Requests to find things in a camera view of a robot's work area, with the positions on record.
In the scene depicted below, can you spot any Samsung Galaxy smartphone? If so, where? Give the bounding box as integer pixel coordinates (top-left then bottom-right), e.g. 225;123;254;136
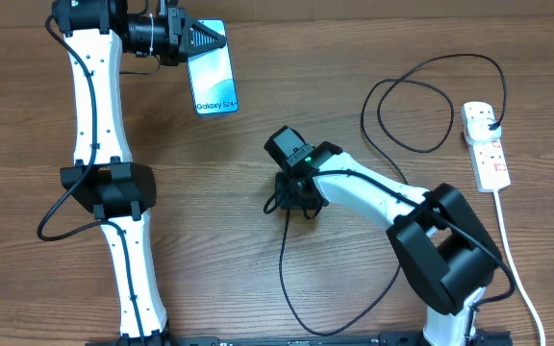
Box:
188;44;239;116

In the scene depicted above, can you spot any black USB charging cable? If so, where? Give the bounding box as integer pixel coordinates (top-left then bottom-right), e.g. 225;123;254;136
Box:
278;53;508;337

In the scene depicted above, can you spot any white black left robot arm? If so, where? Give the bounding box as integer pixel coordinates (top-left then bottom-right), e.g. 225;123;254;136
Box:
45;0;238;345

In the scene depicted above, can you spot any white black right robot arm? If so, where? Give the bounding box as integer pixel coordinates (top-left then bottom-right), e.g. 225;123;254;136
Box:
264;126;510;345

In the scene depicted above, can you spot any white USB charger plug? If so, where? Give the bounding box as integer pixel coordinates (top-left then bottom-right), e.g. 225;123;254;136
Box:
464;117;502;145

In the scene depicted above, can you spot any white power extension strip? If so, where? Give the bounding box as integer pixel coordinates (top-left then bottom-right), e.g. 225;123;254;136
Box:
461;101;511;193

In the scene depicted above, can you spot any white power strip cord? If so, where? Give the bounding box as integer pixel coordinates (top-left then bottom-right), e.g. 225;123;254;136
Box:
491;189;547;346

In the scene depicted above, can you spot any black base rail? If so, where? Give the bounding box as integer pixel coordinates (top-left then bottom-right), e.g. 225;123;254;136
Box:
86;330;513;346

